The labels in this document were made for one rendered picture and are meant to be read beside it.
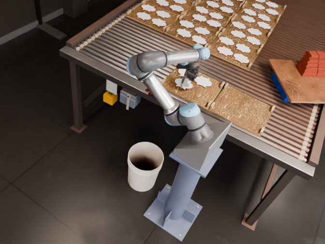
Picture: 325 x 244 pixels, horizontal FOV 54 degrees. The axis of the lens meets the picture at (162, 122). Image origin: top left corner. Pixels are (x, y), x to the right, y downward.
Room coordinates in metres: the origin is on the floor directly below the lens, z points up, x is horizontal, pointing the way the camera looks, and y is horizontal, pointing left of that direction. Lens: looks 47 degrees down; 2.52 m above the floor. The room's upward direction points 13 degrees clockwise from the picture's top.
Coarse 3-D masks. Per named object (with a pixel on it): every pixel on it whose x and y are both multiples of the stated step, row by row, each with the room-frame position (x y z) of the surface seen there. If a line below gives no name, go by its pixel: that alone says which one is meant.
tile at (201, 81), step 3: (198, 78) 1.98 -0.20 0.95; (201, 78) 1.99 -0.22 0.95; (204, 78) 2.00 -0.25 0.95; (207, 78) 2.00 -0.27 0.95; (195, 81) 1.94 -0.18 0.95; (198, 81) 1.94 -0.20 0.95; (201, 81) 1.95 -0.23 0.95; (204, 81) 1.96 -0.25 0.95; (207, 81) 1.97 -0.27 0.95; (210, 81) 1.98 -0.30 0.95; (198, 84) 1.91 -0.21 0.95; (201, 84) 1.92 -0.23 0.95; (204, 84) 1.93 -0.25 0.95; (207, 84) 1.93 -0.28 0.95; (210, 84) 1.94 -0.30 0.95; (204, 87) 1.90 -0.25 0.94
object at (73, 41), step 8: (128, 0) 2.91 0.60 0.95; (136, 0) 2.97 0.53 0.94; (120, 8) 2.74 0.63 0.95; (128, 8) 2.83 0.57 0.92; (104, 16) 2.54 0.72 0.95; (112, 16) 2.57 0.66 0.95; (96, 24) 2.39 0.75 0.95; (104, 24) 2.46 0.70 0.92; (80, 32) 2.22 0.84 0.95; (88, 32) 2.24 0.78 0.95; (72, 40) 2.09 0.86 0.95; (80, 40) 2.14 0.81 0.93
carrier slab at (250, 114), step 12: (228, 96) 1.86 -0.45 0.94; (240, 96) 1.90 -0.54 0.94; (216, 108) 1.70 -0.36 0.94; (228, 108) 1.73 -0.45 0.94; (240, 108) 1.76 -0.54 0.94; (252, 108) 1.79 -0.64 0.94; (264, 108) 1.82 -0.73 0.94; (228, 120) 1.62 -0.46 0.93; (240, 120) 1.64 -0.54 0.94; (252, 120) 1.67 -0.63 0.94; (264, 120) 1.70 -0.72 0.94; (252, 132) 1.55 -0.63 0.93
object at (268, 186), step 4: (272, 168) 1.81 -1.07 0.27; (276, 168) 1.82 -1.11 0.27; (272, 172) 1.76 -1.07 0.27; (272, 176) 1.72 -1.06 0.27; (268, 180) 1.67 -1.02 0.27; (272, 180) 1.68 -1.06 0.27; (268, 184) 1.63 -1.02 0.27; (268, 188) 1.59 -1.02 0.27; (264, 192) 1.54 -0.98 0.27; (264, 196) 1.50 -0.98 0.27
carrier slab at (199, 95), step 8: (176, 72) 2.01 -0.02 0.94; (168, 80) 1.89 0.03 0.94; (216, 80) 2.02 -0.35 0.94; (168, 88) 1.80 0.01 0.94; (176, 88) 1.82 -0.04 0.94; (192, 88) 1.86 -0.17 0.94; (200, 88) 1.88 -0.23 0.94; (208, 88) 1.91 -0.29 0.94; (216, 88) 1.93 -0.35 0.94; (184, 96) 1.75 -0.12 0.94; (192, 96) 1.77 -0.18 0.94; (200, 96) 1.79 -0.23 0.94; (208, 96) 1.81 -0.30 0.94; (216, 96) 1.83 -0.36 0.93; (200, 104) 1.71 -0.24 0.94
